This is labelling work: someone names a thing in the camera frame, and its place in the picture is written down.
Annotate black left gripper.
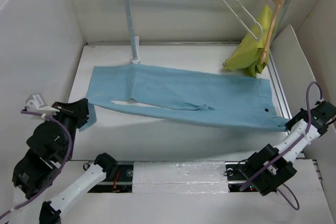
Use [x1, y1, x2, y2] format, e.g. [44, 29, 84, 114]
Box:
[47, 96, 91, 158]

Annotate light blue trousers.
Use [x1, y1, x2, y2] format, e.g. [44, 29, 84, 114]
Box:
[86, 64, 287, 132]

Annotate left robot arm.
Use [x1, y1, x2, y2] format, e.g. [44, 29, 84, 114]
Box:
[1, 94, 118, 223]

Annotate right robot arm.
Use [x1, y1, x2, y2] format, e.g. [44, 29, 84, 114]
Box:
[238, 101, 335, 196]

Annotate white plastic hanger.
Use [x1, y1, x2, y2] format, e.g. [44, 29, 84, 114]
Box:
[221, 0, 263, 41]

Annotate wooden hanger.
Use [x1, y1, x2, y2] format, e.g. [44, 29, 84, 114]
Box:
[260, 0, 283, 65]

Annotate yellow-green garment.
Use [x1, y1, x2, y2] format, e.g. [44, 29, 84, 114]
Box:
[223, 5, 272, 78]

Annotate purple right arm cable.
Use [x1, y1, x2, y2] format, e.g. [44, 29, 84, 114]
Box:
[238, 81, 323, 210]

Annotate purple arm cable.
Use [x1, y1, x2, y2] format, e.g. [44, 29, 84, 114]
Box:
[7, 110, 73, 213]
[238, 81, 323, 210]

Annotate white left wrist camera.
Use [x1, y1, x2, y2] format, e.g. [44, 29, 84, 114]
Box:
[24, 93, 60, 115]

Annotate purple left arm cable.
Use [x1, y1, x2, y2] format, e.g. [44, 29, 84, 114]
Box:
[7, 110, 73, 213]

